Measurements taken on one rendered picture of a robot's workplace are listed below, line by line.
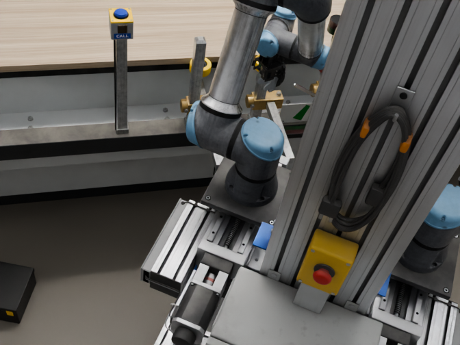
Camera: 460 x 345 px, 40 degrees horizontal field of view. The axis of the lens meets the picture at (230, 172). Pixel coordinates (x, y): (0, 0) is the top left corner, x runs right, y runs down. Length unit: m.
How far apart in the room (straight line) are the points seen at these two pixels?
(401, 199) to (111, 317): 1.81
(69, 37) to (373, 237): 1.56
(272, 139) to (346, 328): 0.52
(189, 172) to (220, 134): 1.32
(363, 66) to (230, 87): 0.73
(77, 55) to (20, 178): 0.74
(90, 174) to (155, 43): 0.75
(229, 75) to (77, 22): 1.02
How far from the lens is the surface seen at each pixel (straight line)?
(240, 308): 1.38
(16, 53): 2.39
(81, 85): 2.48
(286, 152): 2.21
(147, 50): 2.39
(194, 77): 2.21
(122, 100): 2.24
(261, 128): 1.64
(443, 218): 1.64
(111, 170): 2.87
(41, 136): 2.37
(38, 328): 2.73
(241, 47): 1.60
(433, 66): 0.93
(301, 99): 2.71
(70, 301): 2.77
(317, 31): 1.71
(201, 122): 1.66
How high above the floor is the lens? 2.44
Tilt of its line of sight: 50 degrees down
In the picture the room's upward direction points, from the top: 11 degrees clockwise
